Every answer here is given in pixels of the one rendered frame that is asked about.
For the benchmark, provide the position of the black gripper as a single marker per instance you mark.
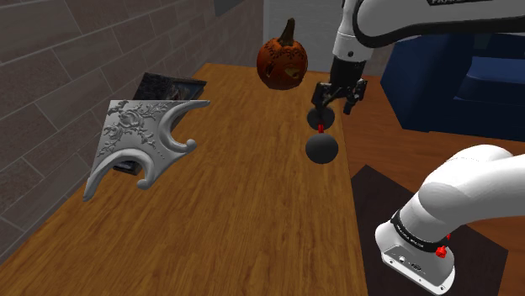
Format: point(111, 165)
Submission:
point(346, 71)

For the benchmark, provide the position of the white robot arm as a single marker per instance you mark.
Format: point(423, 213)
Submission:
point(459, 192)

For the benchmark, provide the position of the carved orange pumpkin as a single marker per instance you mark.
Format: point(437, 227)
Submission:
point(282, 61)

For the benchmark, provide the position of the blue armchair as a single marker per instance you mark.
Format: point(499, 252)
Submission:
point(434, 90)

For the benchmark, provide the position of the dark picture book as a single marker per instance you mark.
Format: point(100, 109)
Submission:
point(164, 87)

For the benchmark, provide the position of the grey ornate floral bracket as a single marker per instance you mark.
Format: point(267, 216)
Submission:
point(123, 131)

